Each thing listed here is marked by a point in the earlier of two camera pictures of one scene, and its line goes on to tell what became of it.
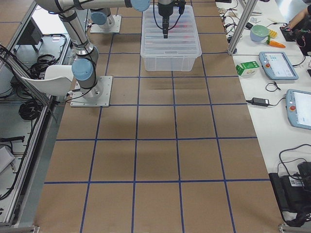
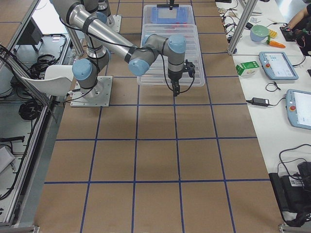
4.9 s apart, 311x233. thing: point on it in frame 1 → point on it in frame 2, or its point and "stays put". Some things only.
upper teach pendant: [276, 65] stays put
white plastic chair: [58, 81] stays put
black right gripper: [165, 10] → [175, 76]
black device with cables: [293, 194] stays put
